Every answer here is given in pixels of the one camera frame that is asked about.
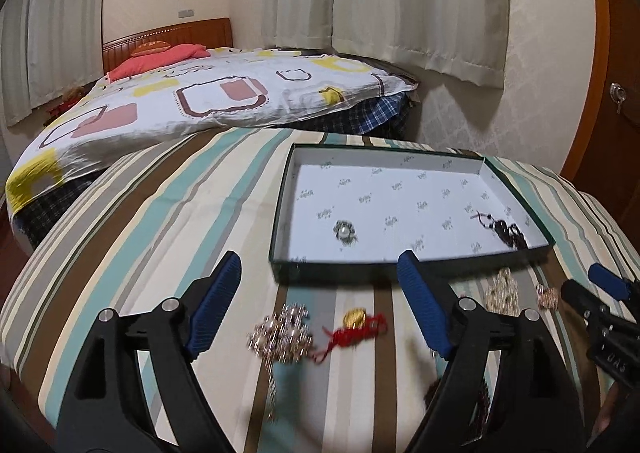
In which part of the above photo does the rose gold ring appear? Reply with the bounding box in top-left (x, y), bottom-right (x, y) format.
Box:
top-left (535, 283), bottom-right (558, 309)

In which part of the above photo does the pearl flower brooch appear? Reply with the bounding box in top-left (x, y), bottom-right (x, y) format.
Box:
top-left (332, 219), bottom-right (361, 246)

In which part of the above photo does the silver crystal brooch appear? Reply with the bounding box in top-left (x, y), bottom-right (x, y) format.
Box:
top-left (246, 303), bottom-right (316, 421)

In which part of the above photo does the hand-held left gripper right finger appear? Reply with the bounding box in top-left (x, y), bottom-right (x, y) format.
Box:
top-left (396, 249), bottom-right (586, 453)

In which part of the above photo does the striped bedsheet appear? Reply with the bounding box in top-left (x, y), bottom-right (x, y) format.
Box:
top-left (0, 126), bottom-right (640, 453)

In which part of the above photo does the pearl cluster jewelry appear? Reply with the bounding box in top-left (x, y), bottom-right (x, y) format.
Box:
top-left (482, 268), bottom-right (523, 316)

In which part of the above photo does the gold charm with red cord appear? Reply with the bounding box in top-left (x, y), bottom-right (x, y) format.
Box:
top-left (311, 307), bottom-right (390, 365)

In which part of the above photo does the pink pillow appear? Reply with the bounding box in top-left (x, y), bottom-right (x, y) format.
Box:
top-left (107, 44), bottom-right (210, 82)

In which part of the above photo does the brown fuzzy object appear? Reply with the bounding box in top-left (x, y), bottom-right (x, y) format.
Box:
top-left (44, 86), bottom-right (92, 128)

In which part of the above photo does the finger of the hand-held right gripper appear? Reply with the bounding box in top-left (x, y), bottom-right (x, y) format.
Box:
top-left (588, 262), bottom-right (640, 319)
top-left (560, 279), bottom-right (609, 330)

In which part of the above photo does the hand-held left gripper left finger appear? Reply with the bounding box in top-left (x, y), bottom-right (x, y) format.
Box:
top-left (55, 250), bottom-right (243, 453)

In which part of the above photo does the white patterned quilt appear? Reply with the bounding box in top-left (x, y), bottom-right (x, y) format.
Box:
top-left (5, 47), bottom-right (416, 214)

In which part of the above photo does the plaid bedsheet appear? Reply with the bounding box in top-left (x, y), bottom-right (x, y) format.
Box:
top-left (10, 92), bottom-right (420, 248)

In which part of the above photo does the wooden door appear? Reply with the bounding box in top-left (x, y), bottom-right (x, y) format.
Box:
top-left (560, 0), bottom-right (640, 234)

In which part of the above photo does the wooden headboard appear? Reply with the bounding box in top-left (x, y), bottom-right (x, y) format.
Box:
top-left (102, 17), bottom-right (235, 74)

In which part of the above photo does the dark bead bracelet with cord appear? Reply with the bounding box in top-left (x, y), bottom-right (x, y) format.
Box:
top-left (470, 210), bottom-right (530, 250)

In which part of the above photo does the green cardboard tray box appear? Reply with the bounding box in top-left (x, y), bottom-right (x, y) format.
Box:
top-left (269, 143), bottom-right (557, 284)

